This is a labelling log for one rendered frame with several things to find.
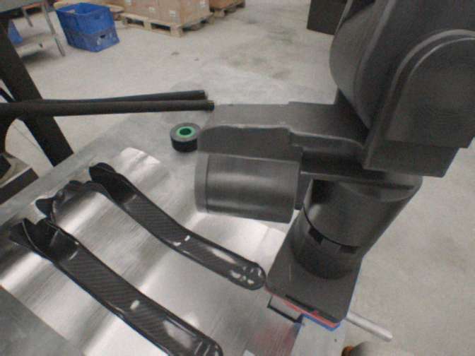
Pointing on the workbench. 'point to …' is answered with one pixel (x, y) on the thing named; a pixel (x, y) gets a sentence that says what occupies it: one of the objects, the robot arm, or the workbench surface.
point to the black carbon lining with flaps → (253, 280)
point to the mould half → (148, 268)
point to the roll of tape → (184, 137)
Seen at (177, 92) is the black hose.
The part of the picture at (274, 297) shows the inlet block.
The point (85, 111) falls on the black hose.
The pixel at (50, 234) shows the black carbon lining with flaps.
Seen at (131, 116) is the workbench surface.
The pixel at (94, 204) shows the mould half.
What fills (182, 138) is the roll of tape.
